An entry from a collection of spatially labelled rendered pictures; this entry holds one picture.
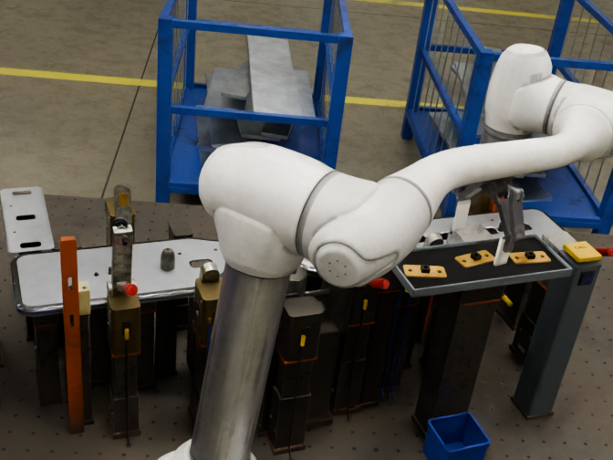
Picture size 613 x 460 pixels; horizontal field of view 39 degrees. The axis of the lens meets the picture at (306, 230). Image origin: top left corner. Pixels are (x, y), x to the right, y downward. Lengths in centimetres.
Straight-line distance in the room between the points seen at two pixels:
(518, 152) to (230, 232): 48
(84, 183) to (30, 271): 240
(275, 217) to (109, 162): 336
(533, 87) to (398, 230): 53
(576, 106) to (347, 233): 57
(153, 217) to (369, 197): 159
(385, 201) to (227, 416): 45
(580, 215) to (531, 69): 267
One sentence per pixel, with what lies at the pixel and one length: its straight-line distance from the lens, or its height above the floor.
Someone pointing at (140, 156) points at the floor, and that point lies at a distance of 458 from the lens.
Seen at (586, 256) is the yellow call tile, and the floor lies 116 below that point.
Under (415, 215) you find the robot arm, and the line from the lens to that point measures 119.
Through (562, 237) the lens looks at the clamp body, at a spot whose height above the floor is 106.
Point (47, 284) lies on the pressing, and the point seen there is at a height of 100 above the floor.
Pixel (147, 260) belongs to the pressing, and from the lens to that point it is 196.
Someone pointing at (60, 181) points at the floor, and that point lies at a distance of 435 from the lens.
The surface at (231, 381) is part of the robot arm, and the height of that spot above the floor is 120.
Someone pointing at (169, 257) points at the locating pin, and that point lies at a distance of 191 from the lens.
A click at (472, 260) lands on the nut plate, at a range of 180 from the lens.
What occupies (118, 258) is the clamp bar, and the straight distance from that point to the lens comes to 171.
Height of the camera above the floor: 210
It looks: 31 degrees down
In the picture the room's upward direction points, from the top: 7 degrees clockwise
